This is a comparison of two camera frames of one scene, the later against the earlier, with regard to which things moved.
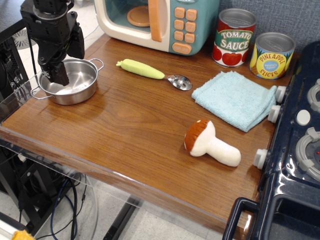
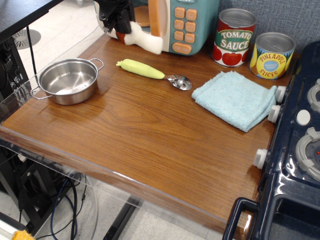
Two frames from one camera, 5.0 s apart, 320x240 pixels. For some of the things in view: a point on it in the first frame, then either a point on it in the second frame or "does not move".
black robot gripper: (55, 27) → (109, 9)
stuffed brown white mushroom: (200, 139) → (151, 43)
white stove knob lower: (260, 158) does not move
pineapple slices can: (272, 55) does not move
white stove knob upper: (280, 94) does not move
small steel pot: (82, 74) does not move
